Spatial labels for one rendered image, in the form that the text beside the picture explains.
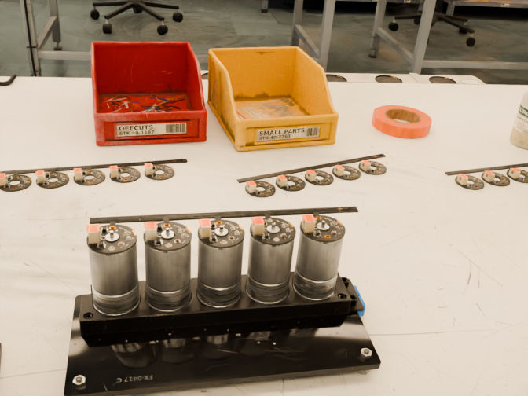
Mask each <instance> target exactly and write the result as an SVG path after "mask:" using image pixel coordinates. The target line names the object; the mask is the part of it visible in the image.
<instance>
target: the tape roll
mask: <svg viewBox="0 0 528 396"><path fill-rule="evenodd" d="M394 119H399V120H404V121H407V122H409V123H403V122H398V121H395V120H394ZM431 123H432V119H431V117H430V116H429V115H428V114H426V113H424V112H422V111H420V110H418V109H415V108H410V107H406V106H401V105H384V106H380V107H378V108H375V109H374V112H373V116H372V125H373V126H374V127H375V128H376V129H377V130H378V131H380V132H382V133H384V134H387V135H390V136H393V137H396V138H408V139H414V138H423V137H425V136H427V135H428V134H429V132H430V128H431Z"/></svg>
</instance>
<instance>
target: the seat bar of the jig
mask: <svg viewBox="0 0 528 396"><path fill-rule="evenodd" d="M294 274H295V271H292V272H291V276H290V282H289V289H288V297H287V298H286V299H285V300H283V301H282V302H279V303H275V304H263V303H260V302H256V301H254V300H253V299H251V298H250V297H249V296H248V295H247V293H246V283H247V274H241V288H240V299H239V300H238V302H236V303H235V304H234V305H232V306H229V307H225V308H213V307H209V306H206V305H204V304H203V303H202V302H201V301H200V300H199V299H198V298H197V277H193V278H191V301H190V302H189V304H188V305H187V306H186V307H184V308H182V309H180V310H177V311H173V312H162V311H158V310H154V309H153V308H152V307H150V306H149V305H148V303H147V302H146V285H145V280H144V281H139V292H140V303H139V305H138V306H137V307H136V308H135V309H134V310H133V311H131V312H129V313H126V314H124V315H120V316H107V315H104V314H102V313H99V312H98V311H96V310H95V308H94V299H93V291H92V284H91V285H90V287H91V293H90V294H86V295H83V294H82V298H81V306H80V313H79V327H80V334H81V336H86V335H96V334H105V333H116V332H134V331H144V330H153V329H163V328H182V327H192V326H201V325H220V324H230V323H240V322H249V321H268V320H277V319H287V318H297V317H316V316H325V315H335V314H348V313H349V312H350V304H351V298H350V295H349V293H348V291H347V289H346V287H345V285H344V283H343V280H342V278H341V276H340V275H339V272H338V274H337V279H336V283H335V292H334V294H333V296H331V297H330V298H328V299H325V300H310V299H305V298H303V297H302V296H300V295H298V294H297V293H296V292H295V290H294V288H293V280H294Z"/></svg>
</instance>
